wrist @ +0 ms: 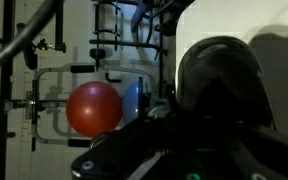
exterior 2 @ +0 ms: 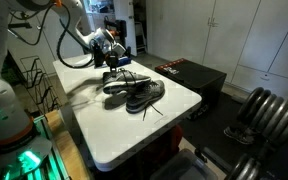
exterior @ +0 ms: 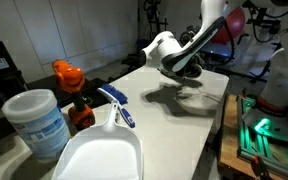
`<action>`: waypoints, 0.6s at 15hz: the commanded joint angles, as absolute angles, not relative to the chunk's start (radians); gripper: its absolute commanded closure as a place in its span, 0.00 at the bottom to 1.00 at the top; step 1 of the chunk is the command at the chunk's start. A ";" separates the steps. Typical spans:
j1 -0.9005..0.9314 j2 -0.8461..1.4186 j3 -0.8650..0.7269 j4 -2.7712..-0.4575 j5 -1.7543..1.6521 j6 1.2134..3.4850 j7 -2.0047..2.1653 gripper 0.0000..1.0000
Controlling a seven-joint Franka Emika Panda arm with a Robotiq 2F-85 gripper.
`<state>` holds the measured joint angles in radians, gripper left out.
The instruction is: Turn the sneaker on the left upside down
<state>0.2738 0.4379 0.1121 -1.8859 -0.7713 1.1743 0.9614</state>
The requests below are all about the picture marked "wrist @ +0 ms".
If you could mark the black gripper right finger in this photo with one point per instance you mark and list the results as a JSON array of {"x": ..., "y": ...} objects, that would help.
[{"x": 277, "y": 156}]

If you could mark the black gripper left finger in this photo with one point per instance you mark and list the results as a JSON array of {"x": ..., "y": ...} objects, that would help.
[{"x": 117, "y": 153}]

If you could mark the blue soled grey sneaker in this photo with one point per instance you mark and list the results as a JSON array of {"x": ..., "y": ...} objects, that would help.
[{"x": 224, "y": 83}]

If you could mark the red exercise ball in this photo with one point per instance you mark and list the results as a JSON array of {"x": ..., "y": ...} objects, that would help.
[{"x": 94, "y": 108}]

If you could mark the blue exercise ball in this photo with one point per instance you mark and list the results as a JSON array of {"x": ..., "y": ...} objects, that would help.
[{"x": 130, "y": 103}]

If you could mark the grey tube ball rack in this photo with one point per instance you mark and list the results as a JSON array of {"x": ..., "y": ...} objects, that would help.
[{"x": 50, "y": 71}]

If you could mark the black gym equipment rack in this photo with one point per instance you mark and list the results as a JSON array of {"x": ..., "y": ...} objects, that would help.
[{"x": 127, "y": 43}]

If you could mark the black vertical pole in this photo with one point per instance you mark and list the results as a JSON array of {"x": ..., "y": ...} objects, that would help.
[{"x": 4, "y": 100}]

